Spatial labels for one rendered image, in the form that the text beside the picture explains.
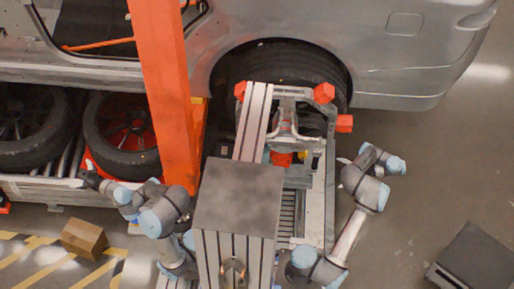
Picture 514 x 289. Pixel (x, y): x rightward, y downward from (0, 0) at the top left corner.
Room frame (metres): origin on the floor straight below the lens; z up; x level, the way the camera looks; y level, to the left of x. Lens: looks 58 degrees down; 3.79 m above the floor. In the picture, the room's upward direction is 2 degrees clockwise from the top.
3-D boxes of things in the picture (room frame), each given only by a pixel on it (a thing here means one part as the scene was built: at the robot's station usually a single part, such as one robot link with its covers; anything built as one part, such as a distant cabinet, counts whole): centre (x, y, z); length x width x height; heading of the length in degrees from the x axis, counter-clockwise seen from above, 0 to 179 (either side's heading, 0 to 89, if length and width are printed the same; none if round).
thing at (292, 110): (1.85, -0.24, 1.03); 0.19 x 0.18 x 0.11; 178
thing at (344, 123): (1.97, -0.46, 0.85); 0.09 x 0.08 x 0.07; 88
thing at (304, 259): (1.12, -0.23, 0.98); 0.13 x 0.12 x 0.14; 59
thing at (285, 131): (1.91, -0.14, 0.85); 0.21 x 0.14 x 0.14; 178
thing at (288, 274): (1.13, -0.23, 0.87); 0.15 x 0.15 x 0.10
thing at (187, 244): (1.18, 0.27, 0.98); 0.13 x 0.12 x 0.14; 138
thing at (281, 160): (2.02, -0.15, 0.48); 0.16 x 0.12 x 0.17; 178
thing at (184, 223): (1.53, 0.45, 0.51); 0.20 x 0.14 x 0.13; 97
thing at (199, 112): (2.08, 0.40, 0.69); 0.52 x 0.17 x 0.35; 178
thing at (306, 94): (1.98, -0.15, 0.85); 0.54 x 0.07 x 0.54; 88
